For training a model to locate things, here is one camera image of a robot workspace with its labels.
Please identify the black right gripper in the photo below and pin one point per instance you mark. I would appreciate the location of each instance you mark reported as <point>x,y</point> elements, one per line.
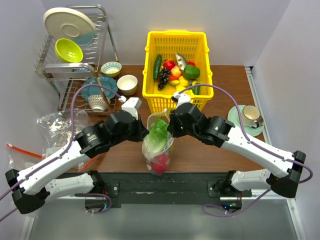
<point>172,127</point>

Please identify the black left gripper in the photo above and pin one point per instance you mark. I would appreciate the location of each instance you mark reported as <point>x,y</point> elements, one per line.
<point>141,131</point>

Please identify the green toy lettuce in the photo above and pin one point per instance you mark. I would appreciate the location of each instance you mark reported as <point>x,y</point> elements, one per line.
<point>156,140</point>

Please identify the dotted clear zip bag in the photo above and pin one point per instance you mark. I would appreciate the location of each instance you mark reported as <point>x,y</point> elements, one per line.
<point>169,147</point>

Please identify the red toy dragon fruit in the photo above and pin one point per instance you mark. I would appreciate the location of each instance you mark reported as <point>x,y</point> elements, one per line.
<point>161,163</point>

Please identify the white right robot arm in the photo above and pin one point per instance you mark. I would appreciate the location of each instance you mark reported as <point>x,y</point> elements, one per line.
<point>281,170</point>

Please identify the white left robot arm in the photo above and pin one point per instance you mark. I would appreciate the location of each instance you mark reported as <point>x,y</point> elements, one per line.
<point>31,188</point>

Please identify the crumpled clear plastic bag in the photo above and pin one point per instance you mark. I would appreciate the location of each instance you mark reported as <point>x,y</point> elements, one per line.
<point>56,128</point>

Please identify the small green cucumber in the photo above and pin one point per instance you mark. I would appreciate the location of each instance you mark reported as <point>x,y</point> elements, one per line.
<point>196,89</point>

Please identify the patterned grey bowl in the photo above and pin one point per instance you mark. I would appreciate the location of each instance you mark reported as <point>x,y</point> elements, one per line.
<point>97,103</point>

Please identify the yellow toy fruit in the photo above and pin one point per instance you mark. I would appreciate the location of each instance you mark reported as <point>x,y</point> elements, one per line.
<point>183,82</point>

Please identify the cream ceramic bowl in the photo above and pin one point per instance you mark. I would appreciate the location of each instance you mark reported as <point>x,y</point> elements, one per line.
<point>127,85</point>

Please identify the teal scalloped plate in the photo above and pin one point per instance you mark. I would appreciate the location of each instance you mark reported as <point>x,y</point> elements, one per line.
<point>106,81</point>

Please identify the mint green saucer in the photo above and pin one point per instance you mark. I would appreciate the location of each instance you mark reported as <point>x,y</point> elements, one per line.
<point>234,117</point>

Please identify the green bell pepper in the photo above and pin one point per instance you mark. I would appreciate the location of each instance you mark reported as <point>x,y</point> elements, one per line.
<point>191,72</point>

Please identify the metal dish rack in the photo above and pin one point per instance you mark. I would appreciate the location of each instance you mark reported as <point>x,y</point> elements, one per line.
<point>67,78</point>

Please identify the toy peach apple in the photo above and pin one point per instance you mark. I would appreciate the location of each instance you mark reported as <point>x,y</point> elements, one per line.
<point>176,71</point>

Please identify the black toy grapes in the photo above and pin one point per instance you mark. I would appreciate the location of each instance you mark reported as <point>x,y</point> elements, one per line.
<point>163,79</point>

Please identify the teal patterned small bowl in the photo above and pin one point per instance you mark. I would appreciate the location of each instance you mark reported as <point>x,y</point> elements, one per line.
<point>111,69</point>

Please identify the grey toy fish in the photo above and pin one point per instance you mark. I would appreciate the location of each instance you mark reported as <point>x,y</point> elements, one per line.
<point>181,61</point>

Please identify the yellow plastic basket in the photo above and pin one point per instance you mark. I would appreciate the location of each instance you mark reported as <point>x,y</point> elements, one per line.
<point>191,45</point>

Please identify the long dark cucumber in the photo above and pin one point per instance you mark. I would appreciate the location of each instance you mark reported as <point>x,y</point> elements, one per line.
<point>157,67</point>

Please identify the cream speckled mug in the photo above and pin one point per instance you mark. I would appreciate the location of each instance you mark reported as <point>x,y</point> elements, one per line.
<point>251,117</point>

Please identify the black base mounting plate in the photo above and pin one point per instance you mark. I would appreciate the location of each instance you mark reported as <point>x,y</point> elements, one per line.
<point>172,188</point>

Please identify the lime green bowl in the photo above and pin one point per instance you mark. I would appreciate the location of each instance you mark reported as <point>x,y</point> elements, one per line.
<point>67,51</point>

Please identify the large cream blue plate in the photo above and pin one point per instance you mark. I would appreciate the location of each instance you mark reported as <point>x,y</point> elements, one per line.
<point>68,23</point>

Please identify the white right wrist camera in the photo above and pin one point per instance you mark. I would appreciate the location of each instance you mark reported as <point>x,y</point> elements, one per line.
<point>180,98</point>

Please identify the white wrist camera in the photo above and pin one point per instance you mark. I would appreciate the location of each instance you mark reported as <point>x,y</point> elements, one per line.
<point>180,98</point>
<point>131,105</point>

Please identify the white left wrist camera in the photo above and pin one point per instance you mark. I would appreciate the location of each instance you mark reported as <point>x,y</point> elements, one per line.
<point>131,105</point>

